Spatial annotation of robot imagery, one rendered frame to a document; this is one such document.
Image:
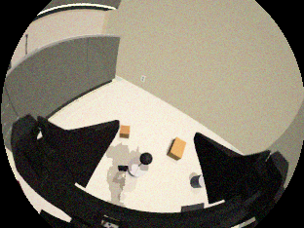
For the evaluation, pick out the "tan rectangular block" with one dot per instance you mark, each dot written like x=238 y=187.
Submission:
x=176 y=149

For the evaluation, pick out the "grey cylinder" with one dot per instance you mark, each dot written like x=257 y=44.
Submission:
x=197 y=181

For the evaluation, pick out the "glass french press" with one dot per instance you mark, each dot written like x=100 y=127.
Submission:
x=138 y=166

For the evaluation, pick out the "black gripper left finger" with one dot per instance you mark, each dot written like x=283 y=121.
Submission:
x=81 y=149

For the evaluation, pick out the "black flat bar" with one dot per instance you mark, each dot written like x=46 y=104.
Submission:
x=193 y=207

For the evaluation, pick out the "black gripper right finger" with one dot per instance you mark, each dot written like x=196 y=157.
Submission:
x=222 y=168

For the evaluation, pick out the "brown cube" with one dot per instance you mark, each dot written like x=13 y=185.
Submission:
x=125 y=131

